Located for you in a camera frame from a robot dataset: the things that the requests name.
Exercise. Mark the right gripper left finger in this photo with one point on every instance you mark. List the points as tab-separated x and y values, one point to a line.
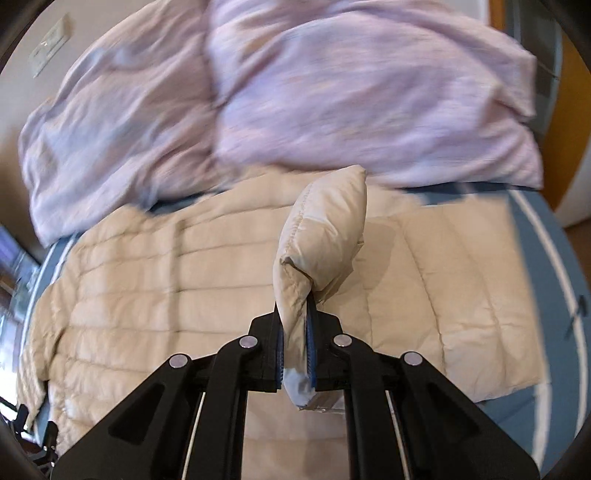
265	367

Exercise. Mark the lilac floral duvet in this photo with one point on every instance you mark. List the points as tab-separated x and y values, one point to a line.
180	96

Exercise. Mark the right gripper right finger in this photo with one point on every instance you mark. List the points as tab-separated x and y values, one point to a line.
324	368

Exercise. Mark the blue white striped bedsheet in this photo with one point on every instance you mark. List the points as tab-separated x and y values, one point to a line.
543	418

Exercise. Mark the wooden glass wardrobe door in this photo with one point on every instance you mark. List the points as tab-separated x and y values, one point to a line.
562	125

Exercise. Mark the beige quilted down jacket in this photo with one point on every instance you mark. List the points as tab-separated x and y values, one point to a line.
447	281

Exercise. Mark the white wall socket plate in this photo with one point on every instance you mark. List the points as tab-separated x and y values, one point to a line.
55	38

